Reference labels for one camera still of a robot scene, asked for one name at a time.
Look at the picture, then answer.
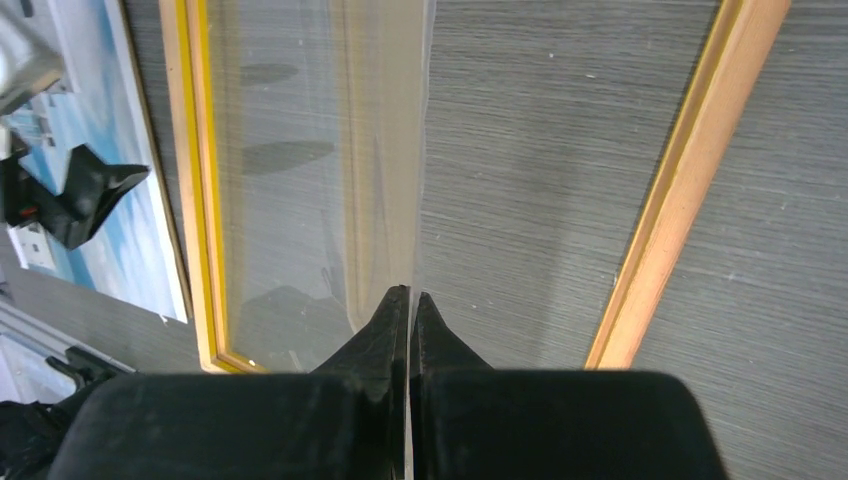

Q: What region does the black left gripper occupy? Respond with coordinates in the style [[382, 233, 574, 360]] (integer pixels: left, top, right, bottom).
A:
[[1, 144, 150, 250]]

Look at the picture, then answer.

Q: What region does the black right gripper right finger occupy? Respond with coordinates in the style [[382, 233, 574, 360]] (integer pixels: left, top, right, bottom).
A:
[[410, 294, 727, 479]]

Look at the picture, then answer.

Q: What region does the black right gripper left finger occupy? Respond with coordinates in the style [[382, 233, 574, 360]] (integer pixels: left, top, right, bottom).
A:
[[49, 286, 410, 479]]

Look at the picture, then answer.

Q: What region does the building and sky photo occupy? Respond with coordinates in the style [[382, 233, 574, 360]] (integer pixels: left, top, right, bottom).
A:
[[1, 1, 188, 322]]

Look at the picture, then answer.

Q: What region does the clear plastic frame sheet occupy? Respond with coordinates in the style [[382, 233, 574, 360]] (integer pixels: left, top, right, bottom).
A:
[[205, 0, 439, 374]]

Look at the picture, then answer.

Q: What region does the yellow wooden picture frame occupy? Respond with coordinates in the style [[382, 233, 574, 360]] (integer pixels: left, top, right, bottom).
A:
[[159, 1, 790, 373]]

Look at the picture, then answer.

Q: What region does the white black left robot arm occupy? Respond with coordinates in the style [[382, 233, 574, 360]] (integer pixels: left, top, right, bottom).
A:
[[1, 140, 149, 479]]

